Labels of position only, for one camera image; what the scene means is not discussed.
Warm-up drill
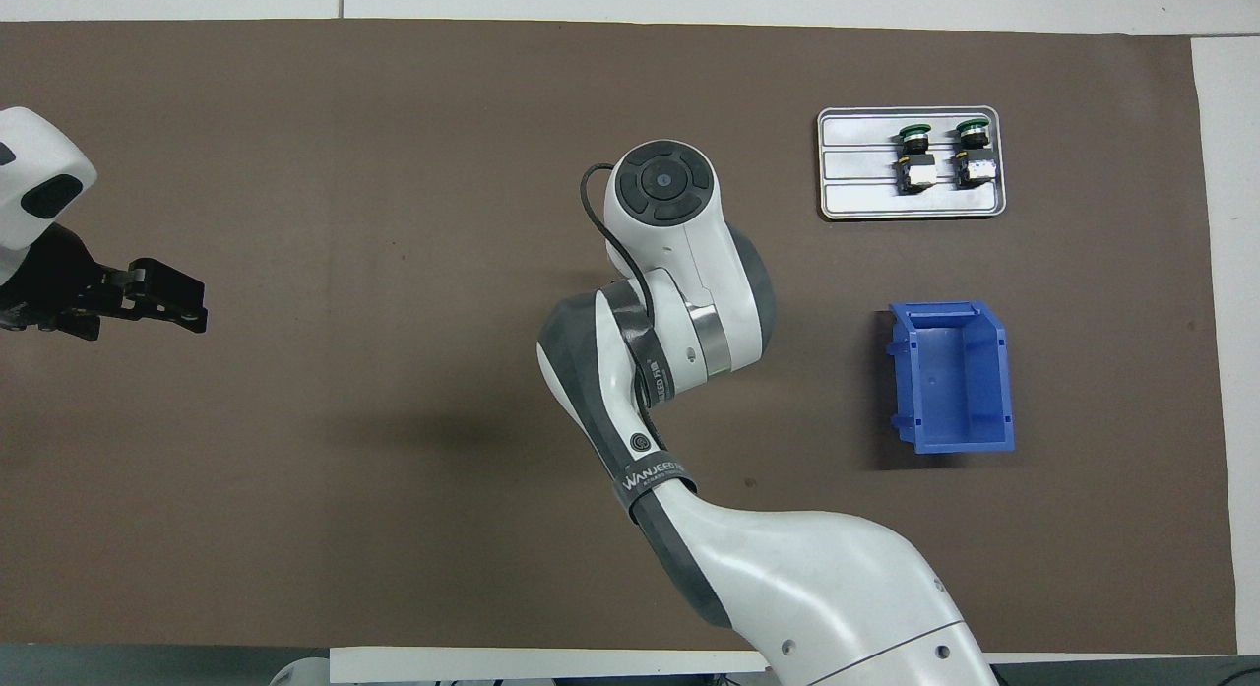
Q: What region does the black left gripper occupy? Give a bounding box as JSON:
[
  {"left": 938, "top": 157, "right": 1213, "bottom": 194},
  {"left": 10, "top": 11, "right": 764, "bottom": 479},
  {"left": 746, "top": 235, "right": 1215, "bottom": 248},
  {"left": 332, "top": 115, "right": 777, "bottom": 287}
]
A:
[{"left": 0, "top": 223, "right": 209, "bottom": 342}]

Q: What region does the brown table mat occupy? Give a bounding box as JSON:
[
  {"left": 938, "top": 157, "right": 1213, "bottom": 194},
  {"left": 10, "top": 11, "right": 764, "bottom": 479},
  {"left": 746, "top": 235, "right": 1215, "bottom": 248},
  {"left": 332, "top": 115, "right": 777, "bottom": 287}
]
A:
[{"left": 0, "top": 19, "right": 1239, "bottom": 655}]

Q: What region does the grey metal tray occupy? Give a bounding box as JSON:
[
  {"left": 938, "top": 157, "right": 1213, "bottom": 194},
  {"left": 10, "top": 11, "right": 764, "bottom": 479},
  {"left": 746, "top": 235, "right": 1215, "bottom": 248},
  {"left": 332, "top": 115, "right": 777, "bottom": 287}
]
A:
[{"left": 816, "top": 105, "right": 1008, "bottom": 222}]

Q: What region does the blue plastic storage bin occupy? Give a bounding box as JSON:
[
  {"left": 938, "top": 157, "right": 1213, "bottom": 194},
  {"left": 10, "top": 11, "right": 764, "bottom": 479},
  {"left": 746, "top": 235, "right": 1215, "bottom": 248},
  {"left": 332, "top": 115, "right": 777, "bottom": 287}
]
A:
[{"left": 884, "top": 300, "right": 1017, "bottom": 456}]

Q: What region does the green push button switch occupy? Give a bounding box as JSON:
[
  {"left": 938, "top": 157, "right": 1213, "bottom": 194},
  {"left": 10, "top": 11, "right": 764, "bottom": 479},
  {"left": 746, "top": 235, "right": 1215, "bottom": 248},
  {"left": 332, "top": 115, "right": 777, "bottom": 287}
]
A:
[
  {"left": 894, "top": 123, "right": 938, "bottom": 195},
  {"left": 950, "top": 120, "right": 997, "bottom": 190}
]

